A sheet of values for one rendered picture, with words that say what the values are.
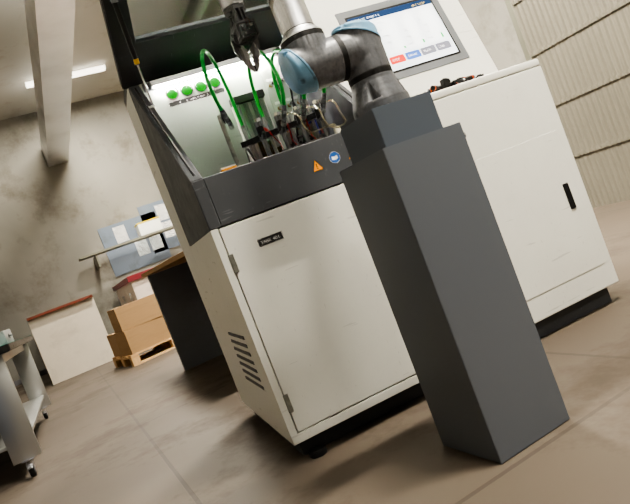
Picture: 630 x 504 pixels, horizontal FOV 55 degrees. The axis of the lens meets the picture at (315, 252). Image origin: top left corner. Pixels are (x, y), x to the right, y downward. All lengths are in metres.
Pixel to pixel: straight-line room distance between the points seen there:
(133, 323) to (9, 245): 5.05
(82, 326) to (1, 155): 4.24
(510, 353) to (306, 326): 0.68
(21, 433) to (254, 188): 2.14
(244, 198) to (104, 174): 9.73
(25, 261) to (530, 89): 9.82
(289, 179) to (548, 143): 1.02
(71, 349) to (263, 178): 6.71
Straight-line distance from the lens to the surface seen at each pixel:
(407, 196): 1.43
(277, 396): 1.94
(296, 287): 1.93
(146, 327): 6.71
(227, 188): 1.91
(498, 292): 1.55
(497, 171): 2.30
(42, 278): 11.29
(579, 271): 2.47
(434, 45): 2.64
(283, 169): 1.96
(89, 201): 11.47
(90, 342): 8.46
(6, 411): 3.60
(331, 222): 1.98
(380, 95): 1.54
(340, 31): 1.60
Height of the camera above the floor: 0.69
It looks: 2 degrees down
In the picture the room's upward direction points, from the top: 21 degrees counter-clockwise
